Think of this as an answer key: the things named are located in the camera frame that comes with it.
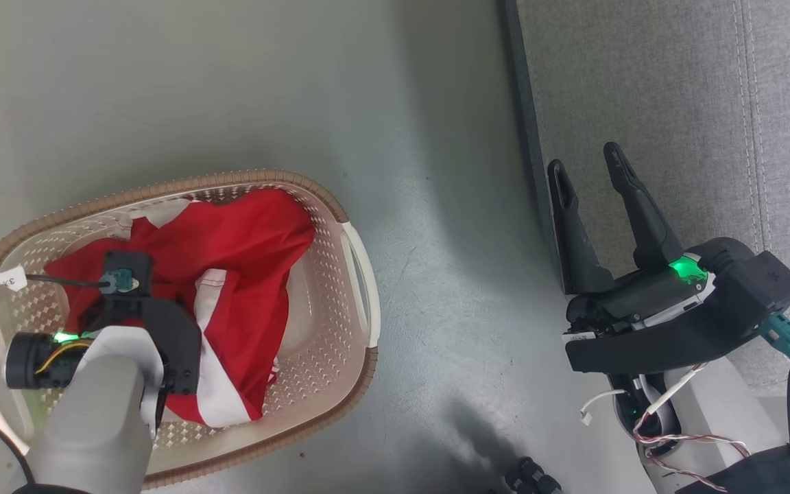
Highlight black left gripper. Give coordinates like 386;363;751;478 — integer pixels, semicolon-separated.
80;295;202;414

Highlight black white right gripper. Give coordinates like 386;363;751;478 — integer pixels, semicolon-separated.
547;142;718;344

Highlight red and white garment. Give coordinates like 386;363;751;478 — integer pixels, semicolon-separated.
44;188;316;428

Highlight cream laundry basket brown rim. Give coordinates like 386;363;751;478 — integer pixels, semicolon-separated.
0;169;381;489

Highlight grey fabric sofa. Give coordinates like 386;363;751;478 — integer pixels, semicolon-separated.
505;0;790;392

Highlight black ribbed cylindrical part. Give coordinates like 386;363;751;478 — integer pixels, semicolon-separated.
505;456;562;494

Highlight white wire with plug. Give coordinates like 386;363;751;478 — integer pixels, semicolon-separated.
580;389;629;425

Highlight red white twisted wires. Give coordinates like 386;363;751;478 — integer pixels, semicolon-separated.
632;364;752;491

